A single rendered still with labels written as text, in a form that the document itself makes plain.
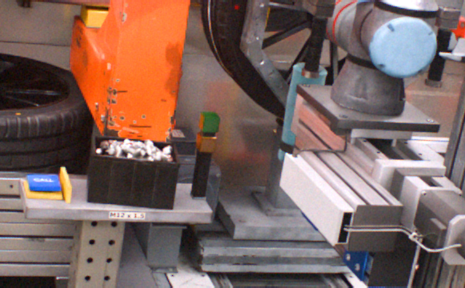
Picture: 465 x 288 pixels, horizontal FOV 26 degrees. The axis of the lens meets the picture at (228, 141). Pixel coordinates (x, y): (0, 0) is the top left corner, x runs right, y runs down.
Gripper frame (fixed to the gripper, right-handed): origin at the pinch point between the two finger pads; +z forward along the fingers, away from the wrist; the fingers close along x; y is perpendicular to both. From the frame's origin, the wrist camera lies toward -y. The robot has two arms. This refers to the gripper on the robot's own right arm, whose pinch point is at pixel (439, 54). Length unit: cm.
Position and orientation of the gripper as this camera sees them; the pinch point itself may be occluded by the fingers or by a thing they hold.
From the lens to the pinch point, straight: 257.7
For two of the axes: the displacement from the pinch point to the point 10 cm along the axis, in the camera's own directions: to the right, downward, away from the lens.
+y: 1.5, -9.4, -3.2
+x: 2.8, 3.5, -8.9
